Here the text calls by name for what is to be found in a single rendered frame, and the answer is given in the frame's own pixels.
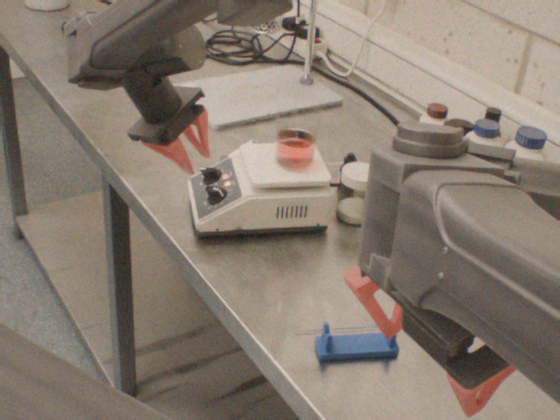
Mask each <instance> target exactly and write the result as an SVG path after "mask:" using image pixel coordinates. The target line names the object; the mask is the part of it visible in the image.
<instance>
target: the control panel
mask: <svg viewBox="0 0 560 420"><path fill-rule="evenodd" d="M211 168H215V169H216V170H221V172H222V175H221V178H220V179H219V180H218V181H216V182H214V183H212V184H210V185H209V186H213V187H217V188H223V189H226V191H227V192H228V194H227V196H226V198H225V199H224V200H223V201H220V202H219V203H217V204H213V205H211V204H209V202H208V201H207V199H208V196H209V194H208V193H207V191H205V187H206V186H208V185H206V184H204V183H203V181H202V180H203V175H202V174H201V173H199V174H198V175H196V176H194V177H192V178H191V184H192V192H193V197H194V201H195V206H196V211H197V215H198V219H199V220H200V219H201V218H203V217H205V216H207V215H209V214H211V213H212V212H214V211H218V210H220V208H222V207H224V206H226V205H228V204H230V203H231V202H233V201H237V200H238V199H240V198H241V197H242V193H241V190H240V184H239V181H238V178H237V175H236V172H235V170H234V166H233V163H232V161H231V157H230V158H228V159H227V160H225V161H221V162H220V163H218V164H216V165H214V166H212V167H211ZM224 175H228V177H227V178H226V179H223V176H224ZM227 181H230V184H229V185H225V183H226V182H227Z"/></svg>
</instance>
